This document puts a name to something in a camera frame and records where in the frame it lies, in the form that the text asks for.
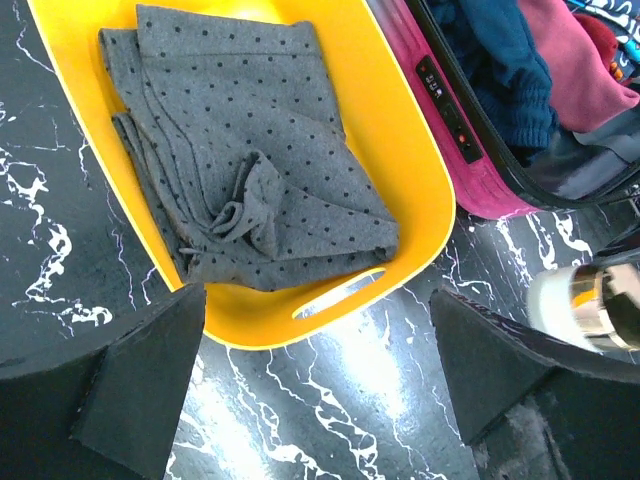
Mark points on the pink ribbed garment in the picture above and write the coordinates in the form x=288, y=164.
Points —
x=584, y=94

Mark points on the black marble pattern mat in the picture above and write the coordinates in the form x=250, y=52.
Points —
x=365, y=398

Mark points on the grey polka dot cloth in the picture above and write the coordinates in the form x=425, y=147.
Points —
x=234, y=131

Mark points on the gold lidded cosmetic jar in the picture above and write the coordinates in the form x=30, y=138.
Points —
x=590, y=307

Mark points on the colourful patterned cloth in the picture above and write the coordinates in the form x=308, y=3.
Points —
x=622, y=19

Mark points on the orange plastic basket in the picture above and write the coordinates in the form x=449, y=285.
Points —
x=384, y=126

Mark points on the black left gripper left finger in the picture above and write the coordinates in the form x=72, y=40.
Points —
x=104, y=404

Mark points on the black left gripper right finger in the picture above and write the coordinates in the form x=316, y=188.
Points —
x=533, y=407

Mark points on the teal and pink kids suitcase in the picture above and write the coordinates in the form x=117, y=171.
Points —
x=489, y=179

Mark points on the red garment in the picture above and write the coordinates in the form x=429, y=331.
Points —
x=601, y=35

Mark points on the navy blue garment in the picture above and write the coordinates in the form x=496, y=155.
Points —
x=494, y=47

